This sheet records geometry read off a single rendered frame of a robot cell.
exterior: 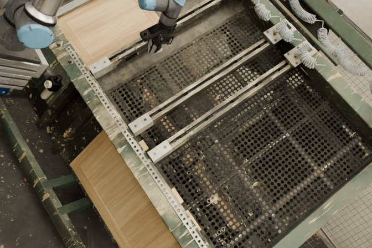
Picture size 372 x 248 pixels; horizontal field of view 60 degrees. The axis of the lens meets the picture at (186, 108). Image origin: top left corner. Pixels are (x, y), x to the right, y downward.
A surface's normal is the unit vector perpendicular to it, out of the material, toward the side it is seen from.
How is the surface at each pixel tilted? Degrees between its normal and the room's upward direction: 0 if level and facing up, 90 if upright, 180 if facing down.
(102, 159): 90
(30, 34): 98
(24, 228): 0
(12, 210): 0
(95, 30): 54
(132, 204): 90
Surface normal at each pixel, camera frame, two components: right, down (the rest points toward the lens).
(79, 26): 0.05, -0.36
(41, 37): 0.33, 0.81
